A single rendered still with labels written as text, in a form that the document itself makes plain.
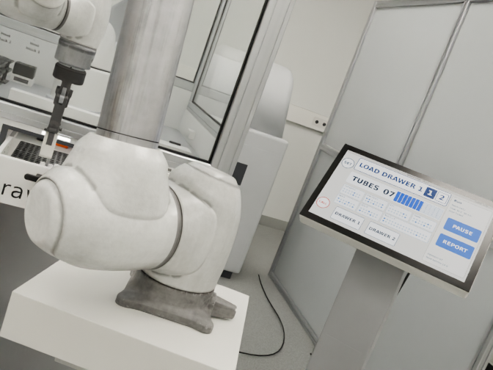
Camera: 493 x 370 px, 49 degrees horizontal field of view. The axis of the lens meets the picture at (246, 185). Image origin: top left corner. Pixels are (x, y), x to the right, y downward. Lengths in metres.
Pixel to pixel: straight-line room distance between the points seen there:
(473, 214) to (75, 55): 1.18
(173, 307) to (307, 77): 4.34
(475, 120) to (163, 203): 1.98
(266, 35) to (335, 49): 3.58
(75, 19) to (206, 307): 0.72
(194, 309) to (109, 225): 0.28
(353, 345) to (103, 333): 1.04
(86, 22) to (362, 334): 1.19
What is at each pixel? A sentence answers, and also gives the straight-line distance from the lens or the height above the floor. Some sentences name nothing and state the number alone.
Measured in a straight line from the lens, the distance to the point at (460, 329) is 2.41.
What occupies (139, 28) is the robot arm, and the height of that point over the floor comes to 1.30.
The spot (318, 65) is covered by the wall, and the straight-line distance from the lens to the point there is 5.24.
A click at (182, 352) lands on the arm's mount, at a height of 0.84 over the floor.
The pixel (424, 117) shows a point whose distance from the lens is 2.97.
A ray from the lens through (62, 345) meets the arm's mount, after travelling 0.97.
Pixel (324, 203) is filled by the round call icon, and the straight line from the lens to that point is 1.68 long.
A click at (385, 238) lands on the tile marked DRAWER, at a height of 1.00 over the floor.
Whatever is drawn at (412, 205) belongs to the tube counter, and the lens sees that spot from 1.71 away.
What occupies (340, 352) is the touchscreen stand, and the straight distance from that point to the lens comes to 1.83.
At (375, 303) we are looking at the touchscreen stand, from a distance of 1.76.
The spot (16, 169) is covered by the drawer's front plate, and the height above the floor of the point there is 0.91.
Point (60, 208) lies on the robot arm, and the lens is 0.82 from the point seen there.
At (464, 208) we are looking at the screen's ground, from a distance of 1.73.
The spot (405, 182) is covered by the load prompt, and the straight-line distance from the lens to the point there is 1.75.
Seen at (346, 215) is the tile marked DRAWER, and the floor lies 1.01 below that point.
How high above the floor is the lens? 1.29
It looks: 10 degrees down
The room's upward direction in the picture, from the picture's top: 20 degrees clockwise
